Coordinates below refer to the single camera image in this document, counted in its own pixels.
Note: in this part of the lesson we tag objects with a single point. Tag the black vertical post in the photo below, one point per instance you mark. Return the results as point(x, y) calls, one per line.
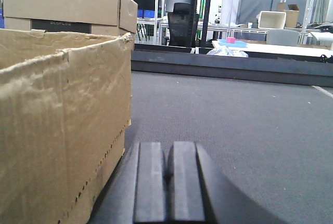
point(205, 23)

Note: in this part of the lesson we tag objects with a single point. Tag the white table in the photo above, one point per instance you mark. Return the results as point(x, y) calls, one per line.
point(285, 50)

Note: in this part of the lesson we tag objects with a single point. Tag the crumpled clear plastic bag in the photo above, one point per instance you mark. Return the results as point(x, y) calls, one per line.
point(225, 51)

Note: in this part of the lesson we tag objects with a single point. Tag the worn cardboard box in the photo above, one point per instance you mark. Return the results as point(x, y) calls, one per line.
point(65, 105)

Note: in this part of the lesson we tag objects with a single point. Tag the white plastic bin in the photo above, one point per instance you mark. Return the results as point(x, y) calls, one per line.
point(271, 20)

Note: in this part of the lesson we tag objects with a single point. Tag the lidded cardboard box black label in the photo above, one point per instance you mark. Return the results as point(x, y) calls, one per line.
point(106, 17)

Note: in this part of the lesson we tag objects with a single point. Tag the light blue tray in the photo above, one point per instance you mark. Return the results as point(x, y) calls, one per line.
point(236, 43)

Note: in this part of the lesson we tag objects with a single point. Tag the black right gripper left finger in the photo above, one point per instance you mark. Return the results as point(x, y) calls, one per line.
point(137, 193)

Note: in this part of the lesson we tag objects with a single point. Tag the black shelf rear rail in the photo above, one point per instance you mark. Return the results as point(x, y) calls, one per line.
point(257, 66)

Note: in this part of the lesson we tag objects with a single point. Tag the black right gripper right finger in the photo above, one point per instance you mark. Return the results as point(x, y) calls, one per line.
point(199, 192)

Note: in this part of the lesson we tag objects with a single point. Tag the grey chair back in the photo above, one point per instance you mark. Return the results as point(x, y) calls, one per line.
point(282, 37)

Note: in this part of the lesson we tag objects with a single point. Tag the black office chair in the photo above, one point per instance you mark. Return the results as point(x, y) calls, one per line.
point(183, 21)

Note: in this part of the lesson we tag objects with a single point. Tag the blue storage crate background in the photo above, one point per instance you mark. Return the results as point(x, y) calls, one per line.
point(147, 14)

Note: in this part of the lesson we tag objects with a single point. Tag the pink small box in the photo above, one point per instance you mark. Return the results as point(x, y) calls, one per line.
point(231, 40)

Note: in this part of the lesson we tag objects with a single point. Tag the open cardboard box background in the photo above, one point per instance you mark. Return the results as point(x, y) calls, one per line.
point(292, 14)

